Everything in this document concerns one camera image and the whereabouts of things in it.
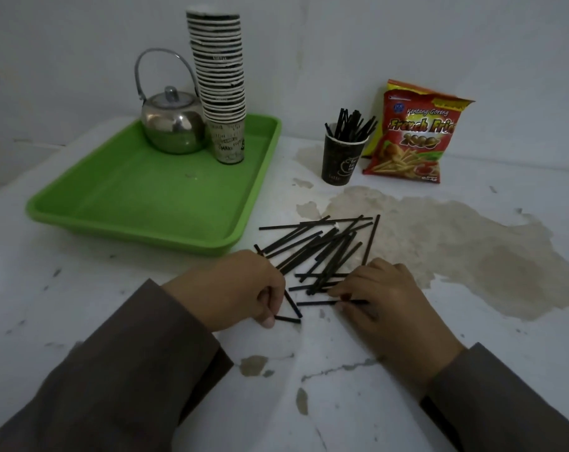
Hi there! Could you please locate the person's right hand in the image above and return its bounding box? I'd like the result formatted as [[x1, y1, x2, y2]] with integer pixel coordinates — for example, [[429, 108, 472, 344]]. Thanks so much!
[[326, 258, 467, 387]]

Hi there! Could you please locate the person's left hand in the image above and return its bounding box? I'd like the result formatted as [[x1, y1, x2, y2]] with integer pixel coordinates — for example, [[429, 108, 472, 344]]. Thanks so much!
[[162, 250, 286, 333]]

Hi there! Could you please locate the person's left forearm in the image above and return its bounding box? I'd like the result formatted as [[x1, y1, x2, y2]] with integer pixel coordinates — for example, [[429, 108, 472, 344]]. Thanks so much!
[[0, 279, 234, 452]]

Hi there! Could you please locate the person's right forearm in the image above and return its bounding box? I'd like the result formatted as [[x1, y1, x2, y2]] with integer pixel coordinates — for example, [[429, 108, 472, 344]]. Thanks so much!
[[419, 342, 569, 452]]

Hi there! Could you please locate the pile of black sticks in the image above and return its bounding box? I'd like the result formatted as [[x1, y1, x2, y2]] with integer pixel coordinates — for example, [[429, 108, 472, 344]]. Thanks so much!
[[258, 214, 381, 296]]

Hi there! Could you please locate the black paper cup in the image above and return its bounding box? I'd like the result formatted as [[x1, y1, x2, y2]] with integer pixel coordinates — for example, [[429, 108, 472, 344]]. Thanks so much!
[[321, 133, 369, 187]]

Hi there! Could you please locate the green plastic tray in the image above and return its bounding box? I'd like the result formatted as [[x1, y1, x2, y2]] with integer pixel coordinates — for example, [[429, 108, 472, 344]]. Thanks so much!
[[25, 113, 282, 257]]

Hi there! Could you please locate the bunch of black sticks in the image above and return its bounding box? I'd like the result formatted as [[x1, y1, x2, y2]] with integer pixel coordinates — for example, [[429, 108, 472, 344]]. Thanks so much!
[[324, 108, 378, 143]]

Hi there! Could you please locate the red and yellow snack packet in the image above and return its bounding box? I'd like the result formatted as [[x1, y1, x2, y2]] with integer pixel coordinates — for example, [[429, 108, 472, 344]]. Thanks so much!
[[362, 79, 475, 184]]

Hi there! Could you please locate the stainless steel kettle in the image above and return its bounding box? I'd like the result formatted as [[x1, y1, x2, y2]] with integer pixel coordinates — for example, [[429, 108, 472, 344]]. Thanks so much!
[[134, 48, 208, 155]]

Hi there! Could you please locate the stack of printed paper cups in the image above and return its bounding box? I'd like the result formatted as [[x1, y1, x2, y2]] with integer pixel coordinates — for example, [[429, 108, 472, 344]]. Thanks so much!
[[186, 6, 247, 165]]

